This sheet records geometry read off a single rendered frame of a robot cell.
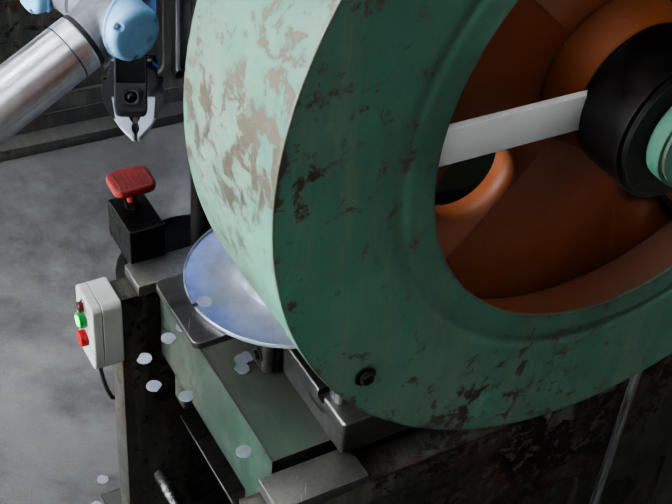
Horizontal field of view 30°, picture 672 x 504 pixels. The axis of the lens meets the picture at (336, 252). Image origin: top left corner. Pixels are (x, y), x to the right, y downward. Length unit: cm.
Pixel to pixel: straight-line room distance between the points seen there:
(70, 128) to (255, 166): 238
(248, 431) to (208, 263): 25
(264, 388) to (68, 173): 157
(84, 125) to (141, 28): 184
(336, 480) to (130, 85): 61
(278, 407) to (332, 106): 88
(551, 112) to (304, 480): 74
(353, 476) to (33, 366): 120
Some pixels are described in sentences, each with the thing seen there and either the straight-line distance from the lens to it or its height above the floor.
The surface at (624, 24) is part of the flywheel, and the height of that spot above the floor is 140.
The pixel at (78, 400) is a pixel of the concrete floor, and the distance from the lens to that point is 270.
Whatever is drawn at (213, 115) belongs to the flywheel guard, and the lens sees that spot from 109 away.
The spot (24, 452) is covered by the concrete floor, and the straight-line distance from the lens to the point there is 261.
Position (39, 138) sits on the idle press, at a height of 3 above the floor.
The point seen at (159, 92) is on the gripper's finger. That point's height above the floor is 96.
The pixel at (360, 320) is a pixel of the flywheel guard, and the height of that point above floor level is 118.
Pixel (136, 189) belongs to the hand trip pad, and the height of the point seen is 76.
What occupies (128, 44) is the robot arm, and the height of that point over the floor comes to 116.
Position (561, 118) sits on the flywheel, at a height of 133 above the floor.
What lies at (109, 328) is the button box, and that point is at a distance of 200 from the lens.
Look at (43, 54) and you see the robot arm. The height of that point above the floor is 115.
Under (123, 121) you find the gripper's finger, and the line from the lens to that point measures 188.
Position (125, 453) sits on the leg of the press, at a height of 25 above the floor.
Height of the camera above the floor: 197
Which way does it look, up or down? 40 degrees down
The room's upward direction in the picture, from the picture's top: 6 degrees clockwise
